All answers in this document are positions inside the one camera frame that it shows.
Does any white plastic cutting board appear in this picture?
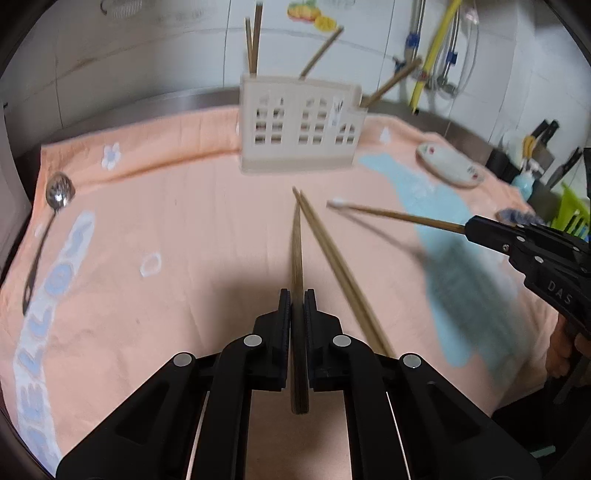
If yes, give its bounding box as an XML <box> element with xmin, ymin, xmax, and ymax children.
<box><xmin>0</xmin><ymin>99</ymin><xmax>35</xmax><ymax>278</ymax></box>

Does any cream plastic utensil holder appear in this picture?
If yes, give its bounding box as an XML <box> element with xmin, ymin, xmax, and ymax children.
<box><xmin>238</xmin><ymin>76</ymin><xmax>370</xmax><ymax>175</ymax></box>

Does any peach printed towel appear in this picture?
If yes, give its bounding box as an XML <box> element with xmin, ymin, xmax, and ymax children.
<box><xmin>0</xmin><ymin>104</ymin><xmax>573</xmax><ymax>480</ymax></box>

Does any braided metal hose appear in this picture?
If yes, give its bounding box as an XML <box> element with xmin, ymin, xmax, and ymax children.
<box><xmin>402</xmin><ymin>0</ymin><xmax>428</xmax><ymax>65</ymax></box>
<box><xmin>443</xmin><ymin>9</ymin><xmax>462</xmax><ymax>88</ymax></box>

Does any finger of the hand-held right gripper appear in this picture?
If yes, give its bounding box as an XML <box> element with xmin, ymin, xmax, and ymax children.
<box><xmin>465</xmin><ymin>216</ymin><xmax>536</xmax><ymax>241</ymax></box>
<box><xmin>466</xmin><ymin>230</ymin><xmax>513</xmax><ymax>261</ymax></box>

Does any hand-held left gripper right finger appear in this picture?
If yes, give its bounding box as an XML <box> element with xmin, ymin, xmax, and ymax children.
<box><xmin>302</xmin><ymin>288</ymin><xmax>541</xmax><ymax>480</ymax></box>

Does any light blue bottle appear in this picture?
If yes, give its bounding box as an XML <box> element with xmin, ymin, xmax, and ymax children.
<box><xmin>512</xmin><ymin>159</ymin><xmax>541</xmax><ymax>201</ymax></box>

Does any dark knife block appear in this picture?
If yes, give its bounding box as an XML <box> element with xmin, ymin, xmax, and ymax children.
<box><xmin>485</xmin><ymin>148</ymin><xmax>555</xmax><ymax>204</ymax></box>

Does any green plastic rack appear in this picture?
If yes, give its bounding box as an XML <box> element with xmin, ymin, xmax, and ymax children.
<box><xmin>549</xmin><ymin>182</ymin><xmax>591</xmax><ymax>241</ymax></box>

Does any clear plastic tube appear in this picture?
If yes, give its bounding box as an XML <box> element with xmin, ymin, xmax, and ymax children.
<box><xmin>457</xmin><ymin>0</ymin><xmax>481</xmax><ymax>93</ymax></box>

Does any yellow gas hose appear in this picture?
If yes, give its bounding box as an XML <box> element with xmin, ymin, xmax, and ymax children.
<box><xmin>409</xmin><ymin>0</ymin><xmax>462</xmax><ymax>116</ymax></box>

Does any black handled knife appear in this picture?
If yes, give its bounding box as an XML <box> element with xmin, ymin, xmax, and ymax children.
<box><xmin>549</xmin><ymin>147</ymin><xmax>583</xmax><ymax>185</ymax></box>
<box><xmin>531</xmin><ymin>119</ymin><xmax>559</xmax><ymax>148</ymax></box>

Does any steel slotted spoon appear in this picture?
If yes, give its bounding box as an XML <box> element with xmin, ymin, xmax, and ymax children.
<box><xmin>21</xmin><ymin>172</ymin><xmax>76</xmax><ymax>317</ymax></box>

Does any white floral plate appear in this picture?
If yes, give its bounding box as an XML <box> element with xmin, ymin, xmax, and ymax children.
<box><xmin>416</xmin><ymin>142</ymin><xmax>486</xmax><ymax>189</ymax></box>

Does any grey blue cloth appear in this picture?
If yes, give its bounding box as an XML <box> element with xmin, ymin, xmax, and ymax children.
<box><xmin>496</xmin><ymin>208</ymin><xmax>548</xmax><ymax>227</ymax></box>

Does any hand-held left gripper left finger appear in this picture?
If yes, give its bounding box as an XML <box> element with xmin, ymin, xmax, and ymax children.
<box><xmin>55</xmin><ymin>287</ymin><xmax>293</xmax><ymax>480</ymax></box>

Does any person's right hand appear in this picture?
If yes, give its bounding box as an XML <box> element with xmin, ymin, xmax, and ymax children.
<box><xmin>546</xmin><ymin>316</ymin><xmax>580</xmax><ymax>381</ymax></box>

